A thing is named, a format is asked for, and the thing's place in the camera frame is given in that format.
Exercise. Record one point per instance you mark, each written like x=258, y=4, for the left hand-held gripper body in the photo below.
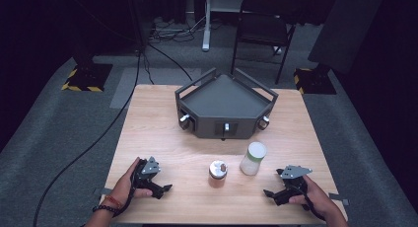
x=144, y=176

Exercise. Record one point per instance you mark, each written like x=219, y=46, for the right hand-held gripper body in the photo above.
x=291, y=187

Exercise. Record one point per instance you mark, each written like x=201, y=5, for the white jar with green band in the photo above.
x=253, y=159

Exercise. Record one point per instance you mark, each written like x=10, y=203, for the glass jar with metal lid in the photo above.
x=218, y=173

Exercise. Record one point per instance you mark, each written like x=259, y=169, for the grey corner shelf rack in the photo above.
x=225, y=100

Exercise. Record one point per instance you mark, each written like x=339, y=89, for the person's left hand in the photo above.
x=124, y=187

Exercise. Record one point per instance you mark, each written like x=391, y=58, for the person's right hand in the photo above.
x=313, y=197

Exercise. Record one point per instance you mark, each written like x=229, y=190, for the grey tape piece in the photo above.
x=339, y=199
x=104, y=191

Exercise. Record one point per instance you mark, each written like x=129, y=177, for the black stand base hazard tape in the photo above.
x=87, y=77
x=315, y=82

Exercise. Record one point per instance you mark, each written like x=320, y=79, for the black folding chair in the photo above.
x=263, y=29

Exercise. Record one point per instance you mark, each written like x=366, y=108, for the black stand pole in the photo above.
x=137, y=19

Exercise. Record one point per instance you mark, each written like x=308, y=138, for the grey upright panel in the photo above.
x=345, y=26

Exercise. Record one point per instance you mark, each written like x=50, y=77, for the white desk leg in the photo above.
x=207, y=23

